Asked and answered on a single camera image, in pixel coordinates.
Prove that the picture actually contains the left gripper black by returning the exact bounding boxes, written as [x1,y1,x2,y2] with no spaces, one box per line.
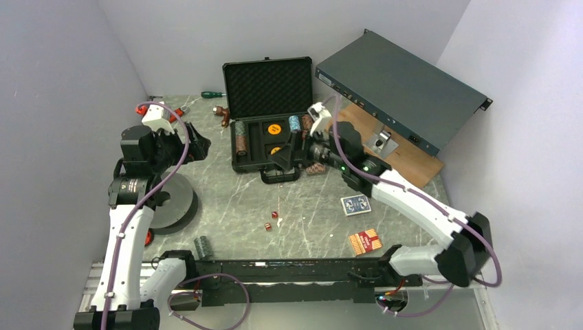
[149,121,210,174]

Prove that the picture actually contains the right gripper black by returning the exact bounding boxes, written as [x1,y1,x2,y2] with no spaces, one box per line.
[268,124,347,171]

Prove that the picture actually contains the orange chip stack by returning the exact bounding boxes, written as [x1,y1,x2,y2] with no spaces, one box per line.
[305,163,327,175]

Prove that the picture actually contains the blue yellow chip stack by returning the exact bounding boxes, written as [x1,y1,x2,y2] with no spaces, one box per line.
[194,236,214,261]

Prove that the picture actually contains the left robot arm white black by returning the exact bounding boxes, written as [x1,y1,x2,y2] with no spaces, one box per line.
[73,122,211,329]

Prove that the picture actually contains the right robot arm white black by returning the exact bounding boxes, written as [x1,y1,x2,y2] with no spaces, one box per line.
[269,122,503,287]

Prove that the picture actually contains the black poker set case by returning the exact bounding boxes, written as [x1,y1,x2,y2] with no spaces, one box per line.
[222,56,314,184]

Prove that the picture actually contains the light blue chips in case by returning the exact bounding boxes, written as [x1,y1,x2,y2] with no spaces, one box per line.
[288,115,302,132]

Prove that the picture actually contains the yellow small blind button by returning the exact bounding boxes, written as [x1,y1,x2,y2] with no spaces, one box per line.
[267,124,282,135]

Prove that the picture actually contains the orange chips right slot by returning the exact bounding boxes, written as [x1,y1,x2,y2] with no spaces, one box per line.
[301,114,314,133]

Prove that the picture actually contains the orange chips slot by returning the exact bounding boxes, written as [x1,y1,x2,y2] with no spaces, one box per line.
[235,135,248,157]
[301,114,314,133]

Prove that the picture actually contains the orange chips left slot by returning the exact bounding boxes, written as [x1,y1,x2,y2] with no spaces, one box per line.
[235,135,248,157]

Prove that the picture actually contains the copper pipe fitting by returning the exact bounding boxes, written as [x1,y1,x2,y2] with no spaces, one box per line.
[213,106,230,128]

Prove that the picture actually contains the blue yellow chips in case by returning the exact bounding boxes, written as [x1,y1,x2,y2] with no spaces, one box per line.
[234,121,247,136]

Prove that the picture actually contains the grey perforated metal disc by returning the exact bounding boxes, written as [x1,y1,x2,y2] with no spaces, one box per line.
[150,173,199,236]

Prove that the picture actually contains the blue playing card deck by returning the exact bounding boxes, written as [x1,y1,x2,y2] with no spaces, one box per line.
[340,195,371,217]

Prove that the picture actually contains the red object under disc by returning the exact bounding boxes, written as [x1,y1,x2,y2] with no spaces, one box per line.
[144,230,154,247]

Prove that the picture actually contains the red playing card deck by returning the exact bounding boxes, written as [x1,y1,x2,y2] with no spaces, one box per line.
[348,228,383,256]

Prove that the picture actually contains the wooden board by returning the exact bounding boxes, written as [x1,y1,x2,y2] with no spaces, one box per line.
[339,104,444,188]

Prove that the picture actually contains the grey rack server unit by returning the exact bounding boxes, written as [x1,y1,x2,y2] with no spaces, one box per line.
[315,30,493,157]

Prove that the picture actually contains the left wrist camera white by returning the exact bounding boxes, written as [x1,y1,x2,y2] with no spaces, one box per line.
[141,104,174,133]

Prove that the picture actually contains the green handled screwdriver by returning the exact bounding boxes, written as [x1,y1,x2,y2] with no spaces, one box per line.
[200,91,226,99]

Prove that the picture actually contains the metal bracket block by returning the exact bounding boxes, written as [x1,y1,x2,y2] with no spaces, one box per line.
[364,131,399,159]

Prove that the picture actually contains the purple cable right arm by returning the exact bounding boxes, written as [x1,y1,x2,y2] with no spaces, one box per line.
[322,94,504,318]

